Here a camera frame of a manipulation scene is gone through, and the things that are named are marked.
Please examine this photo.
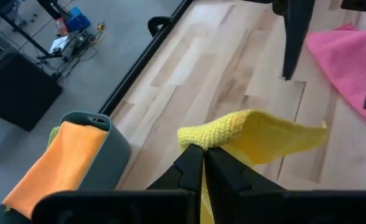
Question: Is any white paper sheet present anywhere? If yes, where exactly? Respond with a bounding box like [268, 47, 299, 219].
[48, 35, 70, 54]

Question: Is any pink microfiber towel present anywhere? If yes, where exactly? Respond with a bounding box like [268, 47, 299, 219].
[306, 23, 366, 134]

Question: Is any blue floor box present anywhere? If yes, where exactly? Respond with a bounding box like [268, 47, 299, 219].
[65, 6, 92, 32]

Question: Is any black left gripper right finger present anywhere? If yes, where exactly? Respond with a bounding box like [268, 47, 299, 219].
[204, 146, 286, 200]

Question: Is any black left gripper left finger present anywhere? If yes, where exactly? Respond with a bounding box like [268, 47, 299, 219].
[145, 144, 204, 192]

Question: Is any grey workstation desk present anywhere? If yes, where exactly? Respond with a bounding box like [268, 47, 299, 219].
[0, 49, 63, 131]

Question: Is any yellow floor cable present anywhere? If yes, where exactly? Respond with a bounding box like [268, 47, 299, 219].
[95, 21, 106, 43]

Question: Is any orange microfiber towel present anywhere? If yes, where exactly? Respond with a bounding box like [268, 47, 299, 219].
[2, 121, 109, 220]

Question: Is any yellow microfiber towel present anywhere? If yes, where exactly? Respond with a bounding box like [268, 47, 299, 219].
[177, 108, 329, 224]

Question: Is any teal plastic bin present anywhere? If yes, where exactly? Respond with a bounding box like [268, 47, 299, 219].
[0, 111, 131, 224]

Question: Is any black frame clamp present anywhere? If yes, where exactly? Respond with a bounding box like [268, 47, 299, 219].
[148, 16, 174, 38]

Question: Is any black diagonal pole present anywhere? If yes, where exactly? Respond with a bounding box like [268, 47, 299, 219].
[36, 0, 66, 21]

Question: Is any black aluminium table frame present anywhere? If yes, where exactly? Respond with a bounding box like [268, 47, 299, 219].
[98, 0, 194, 116]

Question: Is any lime green microfiber towel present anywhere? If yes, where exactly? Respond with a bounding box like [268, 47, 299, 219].
[47, 126, 61, 147]

